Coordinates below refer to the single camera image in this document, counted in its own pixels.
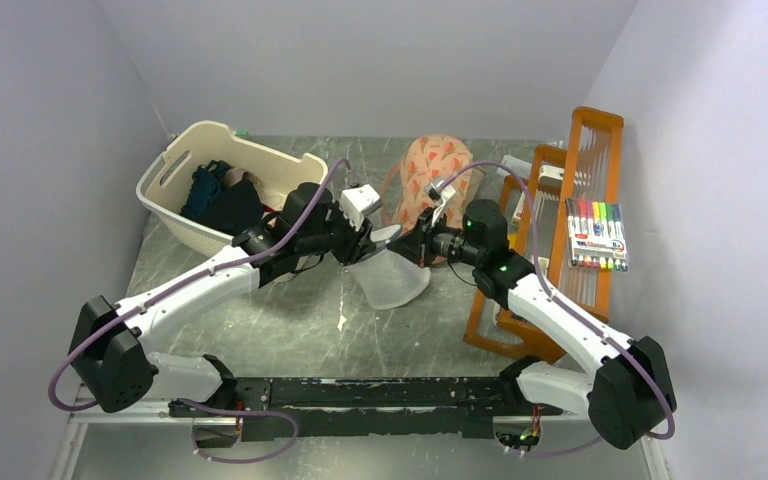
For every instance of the cream plastic laundry basket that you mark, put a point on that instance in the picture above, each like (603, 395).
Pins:
(164, 187)

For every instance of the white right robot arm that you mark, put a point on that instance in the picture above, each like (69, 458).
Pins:
(623, 385)

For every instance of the orange wooden rack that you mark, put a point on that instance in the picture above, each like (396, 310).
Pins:
(588, 168)

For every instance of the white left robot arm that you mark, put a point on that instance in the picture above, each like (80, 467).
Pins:
(114, 346)

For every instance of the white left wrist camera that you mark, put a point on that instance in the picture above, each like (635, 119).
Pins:
(358, 203)

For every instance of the teal garment in basket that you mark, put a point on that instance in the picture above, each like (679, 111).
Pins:
(205, 188)

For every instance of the pink floral mesh bag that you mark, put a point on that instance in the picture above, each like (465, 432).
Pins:
(429, 158)

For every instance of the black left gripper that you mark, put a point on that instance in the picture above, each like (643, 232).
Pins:
(359, 243)

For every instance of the pack of coloured markers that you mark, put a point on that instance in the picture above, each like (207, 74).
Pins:
(596, 238)

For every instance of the white mesh laundry bag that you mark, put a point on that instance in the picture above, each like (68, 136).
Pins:
(387, 279)

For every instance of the white paper tag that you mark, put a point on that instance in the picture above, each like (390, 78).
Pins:
(519, 166)

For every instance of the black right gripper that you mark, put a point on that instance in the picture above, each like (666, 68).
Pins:
(417, 243)

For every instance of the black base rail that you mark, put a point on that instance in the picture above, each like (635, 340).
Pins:
(318, 407)

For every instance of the black garment in basket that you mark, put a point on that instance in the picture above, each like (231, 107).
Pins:
(236, 209)

